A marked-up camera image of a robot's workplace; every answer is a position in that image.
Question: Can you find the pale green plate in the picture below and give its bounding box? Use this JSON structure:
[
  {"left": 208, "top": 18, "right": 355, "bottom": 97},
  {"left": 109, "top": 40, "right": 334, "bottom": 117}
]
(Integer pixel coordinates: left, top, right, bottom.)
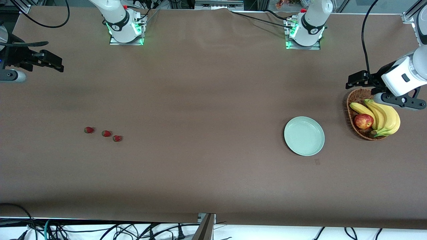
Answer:
[{"left": 284, "top": 116, "right": 325, "bottom": 156}]

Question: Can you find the brown wicker basket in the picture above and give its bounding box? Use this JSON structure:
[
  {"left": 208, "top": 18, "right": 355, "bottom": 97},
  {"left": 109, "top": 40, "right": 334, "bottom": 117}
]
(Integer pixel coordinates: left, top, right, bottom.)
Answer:
[{"left": 346, "top": 88, "right": 389, "bottom": 141}]

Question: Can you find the yellow banana bunch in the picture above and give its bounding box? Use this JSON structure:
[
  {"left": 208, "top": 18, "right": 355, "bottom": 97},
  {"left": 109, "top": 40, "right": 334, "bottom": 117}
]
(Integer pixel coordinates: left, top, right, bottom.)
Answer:
[{"left": 349, "top": 99, "right": 401, "bottom": 138}]

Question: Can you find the red apple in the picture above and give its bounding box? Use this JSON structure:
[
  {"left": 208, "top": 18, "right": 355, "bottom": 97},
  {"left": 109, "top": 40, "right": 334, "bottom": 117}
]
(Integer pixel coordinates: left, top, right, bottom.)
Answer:
[{"left": 354, "top": 114, "right": 374, "bottom": 130}]

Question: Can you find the grey background device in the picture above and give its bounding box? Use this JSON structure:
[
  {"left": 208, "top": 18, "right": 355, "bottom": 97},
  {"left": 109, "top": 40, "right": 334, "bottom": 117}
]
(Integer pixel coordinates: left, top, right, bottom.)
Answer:
[{"left": 194, "top": 0, "right": 244, "bottom": 10}]

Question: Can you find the brown table cover sheet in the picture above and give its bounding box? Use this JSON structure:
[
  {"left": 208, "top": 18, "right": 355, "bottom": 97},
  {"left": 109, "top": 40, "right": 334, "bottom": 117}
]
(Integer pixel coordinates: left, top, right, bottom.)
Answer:
[{"left": 0, "top": 6, "right": 427, "bottom": 230}]

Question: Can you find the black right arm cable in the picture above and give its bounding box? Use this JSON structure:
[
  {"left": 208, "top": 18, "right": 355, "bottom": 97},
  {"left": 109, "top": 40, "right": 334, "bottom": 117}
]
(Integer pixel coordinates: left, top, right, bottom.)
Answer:
[{"left": 10, "top": 0, "right": 70, "bottom": 29}]

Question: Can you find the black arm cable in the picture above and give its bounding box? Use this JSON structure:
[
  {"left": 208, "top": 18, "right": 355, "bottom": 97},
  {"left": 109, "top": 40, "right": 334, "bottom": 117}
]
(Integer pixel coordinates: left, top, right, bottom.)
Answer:
[
  {"left": 10, "top": 0, "right": 70, "bottom": 29},
  {"left": 362, "top": 0, "right": 381, "bottom": 75}
]

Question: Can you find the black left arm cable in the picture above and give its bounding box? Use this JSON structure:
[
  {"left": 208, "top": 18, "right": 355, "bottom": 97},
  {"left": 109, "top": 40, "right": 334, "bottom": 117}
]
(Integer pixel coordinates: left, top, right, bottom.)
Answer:
[{"left": 362, "top": 0, "right": 381, "bottom": 75}]

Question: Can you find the aluminium frame profile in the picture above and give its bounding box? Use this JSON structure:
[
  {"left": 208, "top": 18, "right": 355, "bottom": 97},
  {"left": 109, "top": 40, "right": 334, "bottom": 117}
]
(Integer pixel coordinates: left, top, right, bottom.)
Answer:
[
  {"left": 402, "top": 0, "right": 427, "bottom": 24},
  {"left": 10, "top": 0, "right": 32, "bottom": 14}
]

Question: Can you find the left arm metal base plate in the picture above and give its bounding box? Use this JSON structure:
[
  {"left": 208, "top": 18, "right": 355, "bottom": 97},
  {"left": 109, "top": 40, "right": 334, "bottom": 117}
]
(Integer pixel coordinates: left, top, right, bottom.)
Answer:
[{"left": 285, "top": 40, "right": 321, "bottom": 50}]

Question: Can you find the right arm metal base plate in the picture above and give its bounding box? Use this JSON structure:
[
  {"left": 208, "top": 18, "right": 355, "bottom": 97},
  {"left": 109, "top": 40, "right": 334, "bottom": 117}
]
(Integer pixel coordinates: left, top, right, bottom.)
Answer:
[{"left": 109, "top": 35, "right": 144, "bottom": 46}]

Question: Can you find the black cable on table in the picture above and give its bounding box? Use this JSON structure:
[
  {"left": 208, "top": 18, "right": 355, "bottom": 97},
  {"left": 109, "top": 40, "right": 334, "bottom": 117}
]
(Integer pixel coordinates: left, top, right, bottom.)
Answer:
[{"left": 230, "top": 11, "right": 294, "bottom": 30}]

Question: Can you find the thick black floor cable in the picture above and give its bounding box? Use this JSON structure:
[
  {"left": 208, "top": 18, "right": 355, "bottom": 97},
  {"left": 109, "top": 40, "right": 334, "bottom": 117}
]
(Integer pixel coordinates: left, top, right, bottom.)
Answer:
[{"left": 0, "top": 203, "right": 37, "bottom": 240}]

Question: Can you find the teal floor cable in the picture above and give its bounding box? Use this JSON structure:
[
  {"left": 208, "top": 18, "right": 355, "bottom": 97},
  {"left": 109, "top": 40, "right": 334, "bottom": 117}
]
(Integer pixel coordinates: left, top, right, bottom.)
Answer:
[{"left": 43, "top": 219, "right": 54, "bottom": 240}]

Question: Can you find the black floor cable tangle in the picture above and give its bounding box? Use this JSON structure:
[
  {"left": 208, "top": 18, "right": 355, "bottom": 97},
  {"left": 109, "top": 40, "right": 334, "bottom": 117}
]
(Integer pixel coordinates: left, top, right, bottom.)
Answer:
[{"left": 97, "top": 223, "right": 189, "bottom": 240}]

